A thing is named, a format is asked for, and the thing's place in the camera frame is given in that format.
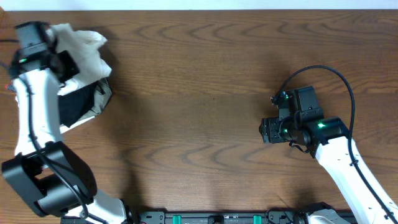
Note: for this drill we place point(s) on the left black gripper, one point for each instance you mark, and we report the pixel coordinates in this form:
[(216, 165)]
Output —
[(66, 66)]

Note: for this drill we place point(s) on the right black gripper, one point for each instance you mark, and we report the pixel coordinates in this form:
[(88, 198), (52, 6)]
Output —
[(270, 130)]

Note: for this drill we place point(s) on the white graphic t-shirt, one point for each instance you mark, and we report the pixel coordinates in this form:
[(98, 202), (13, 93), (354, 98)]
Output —
[(84, 48)]

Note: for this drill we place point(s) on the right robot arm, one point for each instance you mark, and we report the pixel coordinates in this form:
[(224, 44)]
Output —
[(301, 124)]

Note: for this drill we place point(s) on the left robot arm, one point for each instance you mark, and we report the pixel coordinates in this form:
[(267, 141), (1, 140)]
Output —
[(47, 175)]

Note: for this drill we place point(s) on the black folded garment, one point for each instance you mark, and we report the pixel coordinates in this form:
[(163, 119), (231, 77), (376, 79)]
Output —
[(74, 105)]

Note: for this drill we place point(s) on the khaki folded garment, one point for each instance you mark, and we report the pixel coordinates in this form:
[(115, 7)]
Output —
[(97, 99)]

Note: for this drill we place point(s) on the white folded garment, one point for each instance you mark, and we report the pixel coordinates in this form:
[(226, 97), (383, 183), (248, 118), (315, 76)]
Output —
[(64, 128)]

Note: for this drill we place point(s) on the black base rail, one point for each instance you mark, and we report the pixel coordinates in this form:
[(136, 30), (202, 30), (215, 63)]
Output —
[(315, 213)]

